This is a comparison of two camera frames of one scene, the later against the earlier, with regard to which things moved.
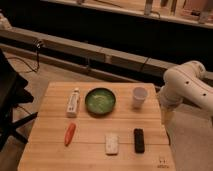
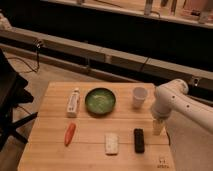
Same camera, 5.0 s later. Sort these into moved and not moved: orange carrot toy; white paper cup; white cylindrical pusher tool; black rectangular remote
Moved: white cylindrical pusher tool
Not moved: white paper cup; black rectangular remote; orange carrot toy
